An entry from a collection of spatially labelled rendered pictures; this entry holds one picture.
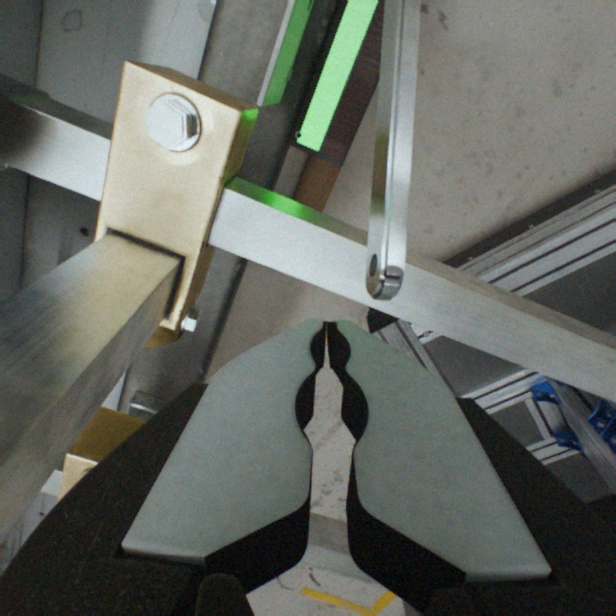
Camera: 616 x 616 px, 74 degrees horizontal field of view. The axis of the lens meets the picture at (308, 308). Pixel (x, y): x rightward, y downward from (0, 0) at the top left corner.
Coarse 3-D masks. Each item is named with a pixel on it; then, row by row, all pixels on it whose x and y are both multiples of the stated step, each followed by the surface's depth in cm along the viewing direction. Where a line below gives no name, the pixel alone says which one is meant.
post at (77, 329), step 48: (48, 288) 14; (96, 288) 15; (144, 288) 16; (0, 336) 12; (48, 336) 12; (96, 336) 13; (144, 336) 18; (0, 384) 10; (48, 384) 11; (96, 384) 13; (0, 432) 9; (48, 432) 11; (0, 480) 9; (0, 528) 10
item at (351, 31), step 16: (352, 0) 27; (368, 0) 27; (352, 16) 28; (368, 16) 28; (352, 32) 28; (336, 48) 29; (352, 48) 29; (336, 64) 29; (352, 64) 29; (320, 80) 30; (336, 80) 30; (320, 96) 30; (336, 96) 30; (320, 112) 31; (304, 128) 31; (320, 128) 31; (304, 144) 32; (320, 144) 32
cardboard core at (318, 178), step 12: (312, 156) 92; (312, 168) 93; (324, 168) 92; (336, 168) 93; (300, 180) 96; (312, 180) 94; (324, 180) 93; (300, 192) 96; (312, 192) 95; (324, 192) 95; (312, 204) 96; (324, 204) 98
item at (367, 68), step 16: (384, 0) 27; (368, 32) 28; (368, 48) 29; (368, 64) 29; (352, 80) 30; (368, 80) 29; (352, 96) 30; (368, 96) 30; (336, 112) 31; (352, 112) 30; (336, 128) 31; (352, 128) 31; (336, 144) 32
